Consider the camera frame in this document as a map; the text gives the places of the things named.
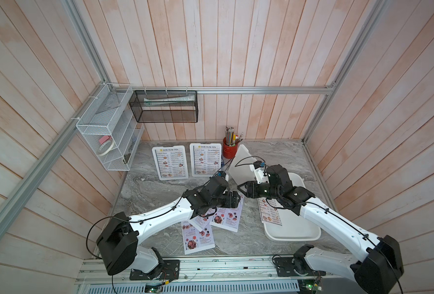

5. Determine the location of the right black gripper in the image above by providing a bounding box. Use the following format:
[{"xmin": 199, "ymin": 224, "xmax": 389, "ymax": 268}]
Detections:
[{"xmin": 237, "ymin": 181, "xmax": 282, "ymax": 202}]

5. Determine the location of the pink special menu sheet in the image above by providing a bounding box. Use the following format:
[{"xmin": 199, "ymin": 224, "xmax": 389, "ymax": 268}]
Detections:
[
  {"xmin": 188, "ymin": 216, "xmax": 212, "ymax": 232},
  {"xmin": 181, "ymin": 221, "xmax": 215, "ymax": 255},
  {"xmin": 210, "ymin": 192, "xmax": 245, "ymax": 232}
]

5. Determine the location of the white menu holder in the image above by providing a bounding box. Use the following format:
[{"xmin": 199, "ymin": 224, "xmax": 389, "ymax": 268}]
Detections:
[
  {"xmin": 189, "ymin": 142, "xmax": 223, "ymax": 178},
  {"xmin": 229, "ymin": 145, "xmax": 257, "ymax": 185},
  {"xmin": 151, "ymin": 145, "xmax": 189, "ymax": 181}
]

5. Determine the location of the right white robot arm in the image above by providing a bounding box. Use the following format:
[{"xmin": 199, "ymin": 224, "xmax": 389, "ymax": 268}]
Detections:
[{"xmin": 239, "ymin": 160, "xmax": 404, "ymax": 294}]

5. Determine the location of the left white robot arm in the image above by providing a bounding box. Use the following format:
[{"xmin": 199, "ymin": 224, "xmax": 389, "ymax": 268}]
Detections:
[{"xmin": 96, "ymin": 175, "xmax": 241, "ymax": 279}]

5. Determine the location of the white plastic tray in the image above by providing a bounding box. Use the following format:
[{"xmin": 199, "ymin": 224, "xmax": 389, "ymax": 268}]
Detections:
[{"xmin": 255, "ymin": 171, "xmax": 322, "ymax": 242}]

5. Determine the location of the red pen cup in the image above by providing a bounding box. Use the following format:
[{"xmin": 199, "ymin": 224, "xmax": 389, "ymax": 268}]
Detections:
[{"xmin": 223, "ymin": 126, "xmax": 243, "ymax": 159}]

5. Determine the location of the white tape roll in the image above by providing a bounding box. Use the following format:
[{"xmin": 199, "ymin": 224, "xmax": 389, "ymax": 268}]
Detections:
[{"xmin": 97, "ymin": 138, "xmax": 115, "ymax": 157}]

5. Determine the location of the pink eraser block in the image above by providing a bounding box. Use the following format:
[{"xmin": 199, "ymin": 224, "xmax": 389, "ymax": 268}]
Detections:
[{"xmin": 98, "ymin": 135, "xmax": 112, "ymax": 145}]

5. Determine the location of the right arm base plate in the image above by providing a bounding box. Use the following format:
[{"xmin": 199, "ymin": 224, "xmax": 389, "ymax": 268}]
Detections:
[{"xmin": 272, "ymin": 255, "xmax": 326, "ymax": 277}]

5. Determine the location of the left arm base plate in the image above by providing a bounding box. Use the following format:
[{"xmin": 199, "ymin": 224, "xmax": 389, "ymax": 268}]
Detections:
[{"xmin": 129, "ymin": 259, "xmax": 180, "ymax": 282}]

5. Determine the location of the black mesh wall basket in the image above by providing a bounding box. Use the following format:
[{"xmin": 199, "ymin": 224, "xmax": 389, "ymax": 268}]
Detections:
[{"xmin": 129, "ymin": 90, "xmax": 199, "ymax": 123}]

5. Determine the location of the white wire wall shelf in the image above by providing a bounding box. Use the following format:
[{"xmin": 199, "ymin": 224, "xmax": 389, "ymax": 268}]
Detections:
[{"xmin": 76, "ymin": 83, "xmax": 144, "ymax": 172}]

